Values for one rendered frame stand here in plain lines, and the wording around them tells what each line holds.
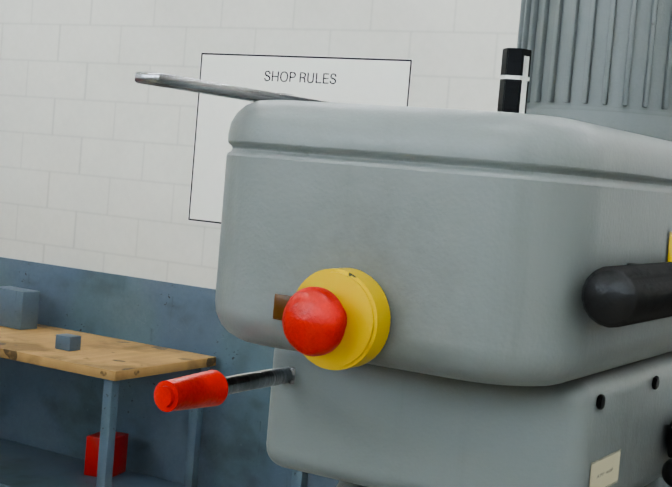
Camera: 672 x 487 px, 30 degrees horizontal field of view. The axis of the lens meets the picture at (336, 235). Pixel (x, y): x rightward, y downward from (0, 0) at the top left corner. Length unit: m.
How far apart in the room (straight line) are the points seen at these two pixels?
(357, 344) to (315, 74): 5.29
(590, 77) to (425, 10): 4.68
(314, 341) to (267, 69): 5.46
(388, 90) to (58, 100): 2.03
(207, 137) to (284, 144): 5.55
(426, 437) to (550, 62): 0.41
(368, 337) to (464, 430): 0.13
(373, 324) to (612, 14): 0.46
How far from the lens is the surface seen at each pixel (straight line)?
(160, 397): 0.79
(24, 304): 6.69
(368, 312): 0.73
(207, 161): 6.32
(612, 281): 0.72
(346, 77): 5.91
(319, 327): 0.71
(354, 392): 0.87
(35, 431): 7.14
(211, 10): 6.40
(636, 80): 1.09
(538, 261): 0.72
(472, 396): 0.83
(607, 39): 1.10
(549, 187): 0.72
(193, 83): 0.79
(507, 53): 0.95
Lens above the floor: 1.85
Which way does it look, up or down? 3 degrees down
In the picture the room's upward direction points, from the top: 5 degrees clockwise
